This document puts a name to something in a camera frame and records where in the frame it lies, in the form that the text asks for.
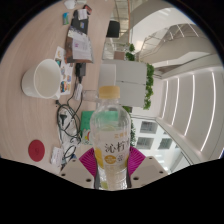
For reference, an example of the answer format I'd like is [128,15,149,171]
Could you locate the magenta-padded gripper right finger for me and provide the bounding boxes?
[125,145,170,190]

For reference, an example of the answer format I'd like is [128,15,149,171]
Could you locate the flat round red coaster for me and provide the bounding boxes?
[27,139,46,163]

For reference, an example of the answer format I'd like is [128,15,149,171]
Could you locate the brown planter with plants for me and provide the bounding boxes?
[113,42,136,62]

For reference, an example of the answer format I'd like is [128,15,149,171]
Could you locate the clear yellow-capped drink bottle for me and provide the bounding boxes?
[89,85,132,191]

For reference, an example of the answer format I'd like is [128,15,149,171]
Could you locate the colourful sticker sheet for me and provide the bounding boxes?
[52,45,74,96]

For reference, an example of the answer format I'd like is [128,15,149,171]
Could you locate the black power adapter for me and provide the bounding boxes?
[74,61,88,85]

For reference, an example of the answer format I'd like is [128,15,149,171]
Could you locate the black cable bundle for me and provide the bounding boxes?
[54,99,83,168]

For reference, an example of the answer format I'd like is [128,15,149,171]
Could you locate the ceiling light strips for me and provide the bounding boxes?
[161,71,218,153]

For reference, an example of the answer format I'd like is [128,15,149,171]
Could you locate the small teal box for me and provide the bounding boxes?
[62,12,71,26]

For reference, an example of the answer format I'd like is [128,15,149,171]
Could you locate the black chair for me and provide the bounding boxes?
[105,20,121,39]

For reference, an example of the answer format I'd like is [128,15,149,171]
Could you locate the clear plastic tumbler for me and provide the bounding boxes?
[80,88,101,103]

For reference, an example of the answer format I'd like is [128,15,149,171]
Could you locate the white paper slip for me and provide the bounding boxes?
[49,146,65,167]

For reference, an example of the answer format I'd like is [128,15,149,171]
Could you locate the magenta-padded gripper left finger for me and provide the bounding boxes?
[59,147,100,190]

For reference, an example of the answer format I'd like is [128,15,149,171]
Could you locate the white planter box with plants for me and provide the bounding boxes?
[98,58,155,111]

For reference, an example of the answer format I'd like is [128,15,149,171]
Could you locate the grey printed booklet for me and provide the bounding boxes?
[63,25,95,65]

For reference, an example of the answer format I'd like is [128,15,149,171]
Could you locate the white mug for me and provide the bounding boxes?
[20,58,63,101]

